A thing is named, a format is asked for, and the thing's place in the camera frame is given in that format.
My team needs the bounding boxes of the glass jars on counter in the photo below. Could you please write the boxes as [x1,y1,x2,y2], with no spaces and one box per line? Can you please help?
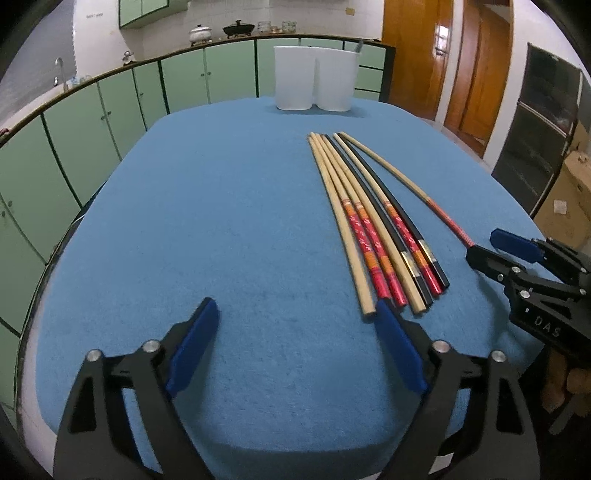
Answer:
[256,20,297,35]

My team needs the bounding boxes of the cardboard box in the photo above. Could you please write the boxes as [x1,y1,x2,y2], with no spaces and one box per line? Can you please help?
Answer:
[534,122,590,250]

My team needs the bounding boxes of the person right hand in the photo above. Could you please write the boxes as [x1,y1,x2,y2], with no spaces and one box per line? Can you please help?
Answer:
[542,350,591,417]

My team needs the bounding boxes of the white cooking pot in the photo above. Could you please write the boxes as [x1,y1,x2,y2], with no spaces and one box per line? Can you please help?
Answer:
[188,24,212,46]

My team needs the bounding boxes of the grey window blind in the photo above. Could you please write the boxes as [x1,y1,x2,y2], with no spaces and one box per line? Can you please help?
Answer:
[1,1,77,121]

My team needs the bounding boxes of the green lower kitchen cabinets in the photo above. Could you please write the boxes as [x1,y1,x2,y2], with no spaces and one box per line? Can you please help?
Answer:
[1,59,388,425]

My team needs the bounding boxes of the blue table cloth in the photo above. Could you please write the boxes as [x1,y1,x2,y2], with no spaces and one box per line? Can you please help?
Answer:
[36,98,539,479]

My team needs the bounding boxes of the red patterned chopstick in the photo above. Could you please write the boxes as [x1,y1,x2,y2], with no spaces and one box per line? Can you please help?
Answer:
[332,133,444,297]
[312,133,409,307]
[311,133,399,300]
[338,131,476,248]

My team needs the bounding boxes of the small steel kettle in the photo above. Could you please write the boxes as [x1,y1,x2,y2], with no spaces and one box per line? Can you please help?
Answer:
[122,50,135,66]

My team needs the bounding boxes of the black glass cabinet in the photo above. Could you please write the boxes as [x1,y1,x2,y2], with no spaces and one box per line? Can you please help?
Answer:
[492,45,581,214]

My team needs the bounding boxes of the chrome kitchen faucet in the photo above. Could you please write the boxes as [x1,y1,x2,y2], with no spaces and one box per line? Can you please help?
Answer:
[54,57,69,92]

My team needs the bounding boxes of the green kitchen cabinets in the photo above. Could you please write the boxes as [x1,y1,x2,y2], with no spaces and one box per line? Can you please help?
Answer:
[1,59,388,425]
[118,0,188,29]

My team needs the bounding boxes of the brown wooden door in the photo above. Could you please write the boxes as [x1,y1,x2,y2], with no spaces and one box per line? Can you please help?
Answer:
[444,1,513,157]
[382,0,454,120]

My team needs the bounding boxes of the white twin utensil holder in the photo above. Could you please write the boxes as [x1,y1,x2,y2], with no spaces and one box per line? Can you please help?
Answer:
[273,46,361,113]

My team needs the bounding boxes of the black wok with lid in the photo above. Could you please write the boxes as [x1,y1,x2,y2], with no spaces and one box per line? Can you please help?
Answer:
[222,20,256,39]

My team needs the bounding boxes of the green upper kitchen cabinets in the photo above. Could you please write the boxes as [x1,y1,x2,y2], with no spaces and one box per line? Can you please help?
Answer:
[118,0,188,29]

